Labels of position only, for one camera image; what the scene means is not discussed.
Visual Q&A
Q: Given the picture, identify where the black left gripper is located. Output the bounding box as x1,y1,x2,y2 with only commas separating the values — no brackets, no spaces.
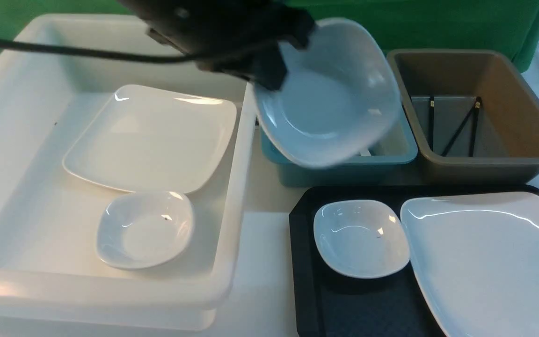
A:
120,0,316,91

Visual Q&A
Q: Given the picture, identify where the small white bowl tray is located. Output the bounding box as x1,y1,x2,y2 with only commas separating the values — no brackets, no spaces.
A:
252,18,402,169
313,200,410,279

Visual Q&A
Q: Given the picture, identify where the large white square plate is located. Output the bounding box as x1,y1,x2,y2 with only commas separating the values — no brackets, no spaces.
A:
400,191,539,337

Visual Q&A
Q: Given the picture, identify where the black chopstick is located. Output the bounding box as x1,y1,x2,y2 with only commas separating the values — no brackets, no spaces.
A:
468,96,482,157
428,95,436,152
441,99,481,156

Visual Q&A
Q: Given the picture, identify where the white square plate in bin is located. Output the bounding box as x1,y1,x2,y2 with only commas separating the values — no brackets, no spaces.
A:
63,84,237,194

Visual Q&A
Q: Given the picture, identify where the white ceramic spoon in bin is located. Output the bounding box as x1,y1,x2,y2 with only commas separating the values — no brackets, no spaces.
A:
358,149,372,156

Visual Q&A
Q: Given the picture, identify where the teal plastic bin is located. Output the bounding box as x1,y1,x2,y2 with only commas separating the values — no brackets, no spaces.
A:
260,108,418,188

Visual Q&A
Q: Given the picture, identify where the small white bowl in bin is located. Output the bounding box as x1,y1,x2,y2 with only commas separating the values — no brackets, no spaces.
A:
95,191,196,270

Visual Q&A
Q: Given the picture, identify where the brown plastic bin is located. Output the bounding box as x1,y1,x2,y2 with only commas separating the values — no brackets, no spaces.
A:
387,49,539,185

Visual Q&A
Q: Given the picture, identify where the black serving tray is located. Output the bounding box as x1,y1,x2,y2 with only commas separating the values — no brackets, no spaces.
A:
289,185,539,337

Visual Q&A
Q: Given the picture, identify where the large white plastic bin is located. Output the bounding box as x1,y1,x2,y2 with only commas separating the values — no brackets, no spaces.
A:
0,14,268,332

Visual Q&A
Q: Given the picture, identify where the black cable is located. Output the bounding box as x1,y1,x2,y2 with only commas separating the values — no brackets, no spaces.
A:
0,34,270,65

